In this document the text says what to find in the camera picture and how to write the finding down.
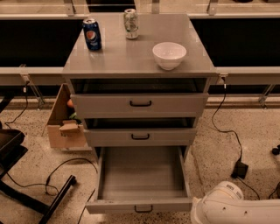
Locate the grey drawer cabinet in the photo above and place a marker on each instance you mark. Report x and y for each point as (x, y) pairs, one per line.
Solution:
(123, 58)

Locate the orange fruit in box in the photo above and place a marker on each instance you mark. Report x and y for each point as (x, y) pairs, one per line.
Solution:
(70, 104)

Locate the white green soda can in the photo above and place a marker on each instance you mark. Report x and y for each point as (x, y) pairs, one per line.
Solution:
(130, 21)

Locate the grey bottom drawer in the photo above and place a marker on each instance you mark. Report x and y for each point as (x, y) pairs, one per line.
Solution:
(141, 180)

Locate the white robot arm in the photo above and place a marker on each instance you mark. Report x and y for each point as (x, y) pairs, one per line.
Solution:
(225, 204)

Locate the grey top drawer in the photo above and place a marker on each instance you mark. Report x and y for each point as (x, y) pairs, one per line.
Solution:
(124, 97)

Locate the white bowl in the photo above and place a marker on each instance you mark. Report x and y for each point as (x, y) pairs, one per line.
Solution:
(168, 55)

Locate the grey middle drawer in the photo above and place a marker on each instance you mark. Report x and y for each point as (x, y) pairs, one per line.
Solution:
(109, 132)

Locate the grey drawer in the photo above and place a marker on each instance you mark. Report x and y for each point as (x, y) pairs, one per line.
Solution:
(109, 132)
(141, 180)
(124, 97)

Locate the blue pepsi can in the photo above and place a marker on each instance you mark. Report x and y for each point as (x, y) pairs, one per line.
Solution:
(92, 34)

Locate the black caster wheel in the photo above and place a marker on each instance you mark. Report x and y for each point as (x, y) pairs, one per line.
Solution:
(276, 150)

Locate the brown cardboard box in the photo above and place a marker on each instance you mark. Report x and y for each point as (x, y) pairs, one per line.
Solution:
(64, 132)

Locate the black chair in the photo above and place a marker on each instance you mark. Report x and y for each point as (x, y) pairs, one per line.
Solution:
(40, 173)

